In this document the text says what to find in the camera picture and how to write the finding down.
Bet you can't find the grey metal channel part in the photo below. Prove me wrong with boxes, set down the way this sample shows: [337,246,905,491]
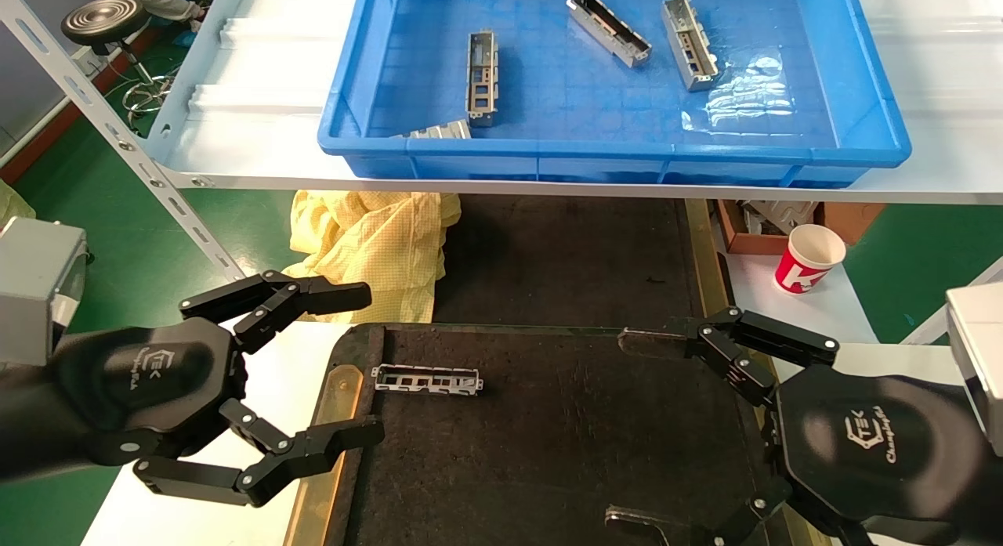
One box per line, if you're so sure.
[371,364,484,397]
[566,0,653,67]
[661,0,720,92]
[400,119,473,139]
[465,29,500,128]

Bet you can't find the brown cardboard box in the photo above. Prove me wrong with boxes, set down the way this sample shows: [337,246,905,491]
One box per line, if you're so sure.
[715,200,888,255]

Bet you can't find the white metal shelf board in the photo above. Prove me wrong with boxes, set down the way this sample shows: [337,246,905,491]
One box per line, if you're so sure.
[145,0,1003,206]

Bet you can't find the dark mat with gold rim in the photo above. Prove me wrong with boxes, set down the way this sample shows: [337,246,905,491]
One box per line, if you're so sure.
[433,193,733,327]

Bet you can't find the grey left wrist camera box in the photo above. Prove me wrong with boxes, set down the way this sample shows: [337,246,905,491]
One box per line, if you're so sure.
[0,215,89,367]

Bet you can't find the pale yellow cloth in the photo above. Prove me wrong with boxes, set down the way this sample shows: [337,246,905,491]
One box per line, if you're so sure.
[0,179,36,230]

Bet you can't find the black round stool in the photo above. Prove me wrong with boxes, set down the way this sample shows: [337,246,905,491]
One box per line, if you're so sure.
[61,0,177,120]

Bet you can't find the yellow crumpled garment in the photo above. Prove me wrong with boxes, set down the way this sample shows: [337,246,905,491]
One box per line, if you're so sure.
[282,190,463,324]

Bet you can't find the grey perforated shelf post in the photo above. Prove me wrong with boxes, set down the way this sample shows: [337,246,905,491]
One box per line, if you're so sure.
[0,0,248,284]

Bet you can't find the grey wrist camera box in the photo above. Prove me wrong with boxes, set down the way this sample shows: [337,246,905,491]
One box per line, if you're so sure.
[0,215,89,367]
[944,280,1003,457]

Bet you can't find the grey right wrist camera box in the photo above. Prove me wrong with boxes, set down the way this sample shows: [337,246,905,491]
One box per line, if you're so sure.
[944,280,1003,457]

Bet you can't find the pile of grey metal brackets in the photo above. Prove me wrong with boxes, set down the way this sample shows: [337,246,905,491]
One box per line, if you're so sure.
[740,201,820,235]

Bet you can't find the clear plastic film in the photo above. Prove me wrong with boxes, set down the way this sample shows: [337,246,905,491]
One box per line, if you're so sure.
[680,49,820,136]

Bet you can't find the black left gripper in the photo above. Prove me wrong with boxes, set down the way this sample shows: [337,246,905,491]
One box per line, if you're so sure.
[0,269,386,509]

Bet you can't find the black tray with gold rim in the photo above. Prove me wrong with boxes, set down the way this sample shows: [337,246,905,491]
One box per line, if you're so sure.
[284,320,831,546]

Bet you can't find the large blue plastic bin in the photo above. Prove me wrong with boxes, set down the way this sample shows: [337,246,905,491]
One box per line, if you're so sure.
[317,0,912,189]

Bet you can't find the red and white paper cup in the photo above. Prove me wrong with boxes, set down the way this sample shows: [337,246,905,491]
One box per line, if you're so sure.
[774,223,848,295]

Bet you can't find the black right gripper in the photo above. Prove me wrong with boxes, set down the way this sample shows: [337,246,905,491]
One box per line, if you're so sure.
[603,305,1003,546]

